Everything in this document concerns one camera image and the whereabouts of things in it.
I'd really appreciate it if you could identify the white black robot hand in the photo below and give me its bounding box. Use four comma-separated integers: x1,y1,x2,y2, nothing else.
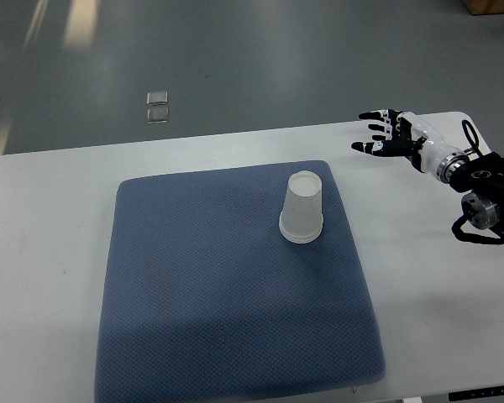
351,109,463,176

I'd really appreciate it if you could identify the white paper cup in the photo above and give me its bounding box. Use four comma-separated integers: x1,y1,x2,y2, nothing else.
279,170,324,236
278,211,323,244

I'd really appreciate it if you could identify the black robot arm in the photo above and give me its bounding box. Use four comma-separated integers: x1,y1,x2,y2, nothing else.
449,152,504,245

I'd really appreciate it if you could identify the wooden furniture corner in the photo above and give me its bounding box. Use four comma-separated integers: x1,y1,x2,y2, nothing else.
462,0,504,15

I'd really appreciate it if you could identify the white paper cup on mat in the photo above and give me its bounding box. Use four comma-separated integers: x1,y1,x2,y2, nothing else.
278,211,323,244

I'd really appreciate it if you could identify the upper metal floor plate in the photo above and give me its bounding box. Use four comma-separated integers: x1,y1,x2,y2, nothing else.
146,91,168,106

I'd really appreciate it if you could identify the metal floor plate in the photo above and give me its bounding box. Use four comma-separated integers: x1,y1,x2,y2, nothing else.
146,91,168,106
147,107,169,124

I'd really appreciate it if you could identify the lower metal floor plate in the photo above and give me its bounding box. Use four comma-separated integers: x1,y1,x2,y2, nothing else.
147,107,169,124

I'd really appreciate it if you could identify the blue textured mat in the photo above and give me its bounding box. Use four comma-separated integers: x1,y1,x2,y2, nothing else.
94,160,386,402

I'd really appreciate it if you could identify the black table control panel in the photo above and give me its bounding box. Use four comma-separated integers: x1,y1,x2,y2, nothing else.
448,385,504,402

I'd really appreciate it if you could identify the black cable loop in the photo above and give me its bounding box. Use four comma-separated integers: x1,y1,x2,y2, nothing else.
461,119,482,160

